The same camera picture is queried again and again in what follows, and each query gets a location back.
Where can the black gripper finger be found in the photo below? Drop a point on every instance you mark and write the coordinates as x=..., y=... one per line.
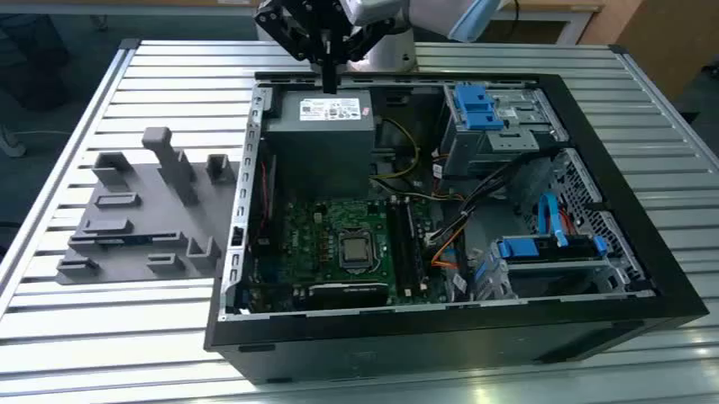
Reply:
x=362, y=42
x=283, y=29

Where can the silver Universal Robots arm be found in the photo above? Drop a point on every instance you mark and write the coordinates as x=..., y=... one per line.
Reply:
x=394, y=50

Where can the installed RAM stick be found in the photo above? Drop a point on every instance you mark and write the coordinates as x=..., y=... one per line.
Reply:
x=417, y=248

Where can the blue plastic drive carrier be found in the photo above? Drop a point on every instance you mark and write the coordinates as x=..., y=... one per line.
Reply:
x=478, y=105

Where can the grey power supply unit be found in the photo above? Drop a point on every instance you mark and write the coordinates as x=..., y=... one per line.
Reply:
x=321, y=147

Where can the metal drive cage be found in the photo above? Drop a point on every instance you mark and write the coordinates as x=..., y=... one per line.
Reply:
x=506, y=143

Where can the white framed wooden desk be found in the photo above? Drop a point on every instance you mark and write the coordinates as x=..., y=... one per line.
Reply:
x=590, y=6

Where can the black mesh bin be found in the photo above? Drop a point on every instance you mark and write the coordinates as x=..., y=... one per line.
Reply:
x=34, y=63

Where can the green motherboard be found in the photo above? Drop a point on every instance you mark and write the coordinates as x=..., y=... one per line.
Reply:
x=303, y=235

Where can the grey parts rack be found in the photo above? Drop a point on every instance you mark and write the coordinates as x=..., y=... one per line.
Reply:
x=140, y=198

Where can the silver CPU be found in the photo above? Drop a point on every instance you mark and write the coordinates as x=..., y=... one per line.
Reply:
x=355, y=250

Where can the wooden cabinet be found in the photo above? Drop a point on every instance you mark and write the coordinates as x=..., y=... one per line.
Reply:
x=651, y=25

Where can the hard disk in blue carrier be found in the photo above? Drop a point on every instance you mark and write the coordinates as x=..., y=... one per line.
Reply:
x=519, y=248

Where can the black graphics card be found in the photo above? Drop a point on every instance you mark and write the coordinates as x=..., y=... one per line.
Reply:
x=343, y=294

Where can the metal disk bay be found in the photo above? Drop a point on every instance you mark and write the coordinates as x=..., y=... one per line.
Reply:
x=562, y=267

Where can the black open PC case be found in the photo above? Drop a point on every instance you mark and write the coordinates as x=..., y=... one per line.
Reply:
x=450, y=336

